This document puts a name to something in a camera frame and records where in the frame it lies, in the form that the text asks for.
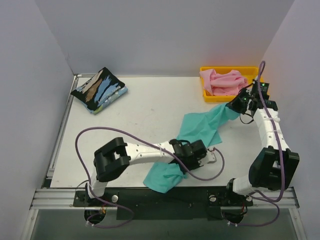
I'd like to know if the teal t shirt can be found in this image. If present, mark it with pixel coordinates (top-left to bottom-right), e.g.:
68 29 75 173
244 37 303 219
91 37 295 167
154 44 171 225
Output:
143 104 240 194

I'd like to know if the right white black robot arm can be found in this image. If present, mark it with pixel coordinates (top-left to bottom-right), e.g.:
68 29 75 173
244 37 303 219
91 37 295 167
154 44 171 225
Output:
223 89 300 205

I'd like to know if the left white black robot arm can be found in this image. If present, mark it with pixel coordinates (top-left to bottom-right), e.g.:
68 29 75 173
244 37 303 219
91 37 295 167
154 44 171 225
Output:
85 137 209 206

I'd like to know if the pink t shirt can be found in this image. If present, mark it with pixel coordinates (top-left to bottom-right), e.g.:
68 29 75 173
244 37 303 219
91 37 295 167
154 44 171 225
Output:
199 69 248 96

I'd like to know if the yellow plastic tray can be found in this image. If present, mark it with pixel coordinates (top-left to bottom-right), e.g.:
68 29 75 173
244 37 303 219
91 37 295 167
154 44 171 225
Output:
199 66 259 103

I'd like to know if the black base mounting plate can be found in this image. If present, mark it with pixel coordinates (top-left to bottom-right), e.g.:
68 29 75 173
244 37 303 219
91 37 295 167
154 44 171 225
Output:
72 186 255 222

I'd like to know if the folded black printed t shirt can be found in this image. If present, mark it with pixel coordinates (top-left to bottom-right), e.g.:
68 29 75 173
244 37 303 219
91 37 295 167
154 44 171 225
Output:
71 67 126 110

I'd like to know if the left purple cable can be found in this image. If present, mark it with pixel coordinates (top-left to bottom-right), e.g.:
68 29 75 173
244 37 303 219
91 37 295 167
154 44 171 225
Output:
74 126 225 228

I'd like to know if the aluminium front rail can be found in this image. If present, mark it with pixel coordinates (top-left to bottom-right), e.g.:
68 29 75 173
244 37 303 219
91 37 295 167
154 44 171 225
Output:
30 187 300 210

